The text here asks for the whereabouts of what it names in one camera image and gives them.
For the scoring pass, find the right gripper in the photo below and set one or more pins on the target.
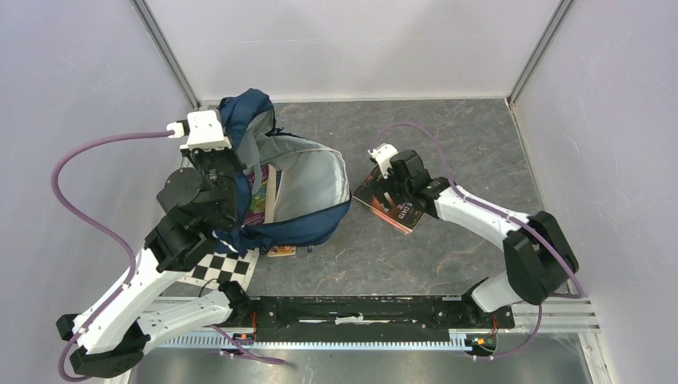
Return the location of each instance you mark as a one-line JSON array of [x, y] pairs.
[[384, 186]]

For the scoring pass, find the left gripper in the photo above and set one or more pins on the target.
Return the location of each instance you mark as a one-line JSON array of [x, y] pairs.
[[194, 156]]

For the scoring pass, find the Three Days dark book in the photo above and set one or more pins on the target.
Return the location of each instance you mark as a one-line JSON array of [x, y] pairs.
[[395, 211]]

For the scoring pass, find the purple Treehouse book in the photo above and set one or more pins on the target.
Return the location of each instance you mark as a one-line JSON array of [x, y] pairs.
[[263, 201]]

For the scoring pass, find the navy blue backpack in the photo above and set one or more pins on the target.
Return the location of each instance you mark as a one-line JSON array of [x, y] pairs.
[[314, 193]]

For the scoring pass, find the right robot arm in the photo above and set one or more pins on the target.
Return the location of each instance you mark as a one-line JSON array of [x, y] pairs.
[[538, 258]]

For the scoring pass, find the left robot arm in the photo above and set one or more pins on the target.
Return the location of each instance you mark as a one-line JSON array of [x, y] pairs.
[[118, 330]]

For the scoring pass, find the orange card pack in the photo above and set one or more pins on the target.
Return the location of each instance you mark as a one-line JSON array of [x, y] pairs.
[[282, 251]]

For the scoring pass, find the checkerboard calibration board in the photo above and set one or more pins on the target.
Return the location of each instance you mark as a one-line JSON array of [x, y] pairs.
[[214, 268]]

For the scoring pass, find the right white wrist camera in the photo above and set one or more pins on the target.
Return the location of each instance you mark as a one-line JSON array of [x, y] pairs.
[[381, 157]]

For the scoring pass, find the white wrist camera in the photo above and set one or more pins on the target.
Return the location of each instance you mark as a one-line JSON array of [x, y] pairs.
[[381, 157], [203, 131]]

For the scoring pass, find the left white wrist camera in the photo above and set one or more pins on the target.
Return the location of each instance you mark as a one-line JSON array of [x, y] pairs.
[[203, 131]]

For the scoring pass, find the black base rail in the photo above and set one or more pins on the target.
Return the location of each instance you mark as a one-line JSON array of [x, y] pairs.
[[363, 318]]

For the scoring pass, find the aluminium frame rail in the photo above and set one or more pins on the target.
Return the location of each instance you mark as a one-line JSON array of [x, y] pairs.
[[555, 316]]

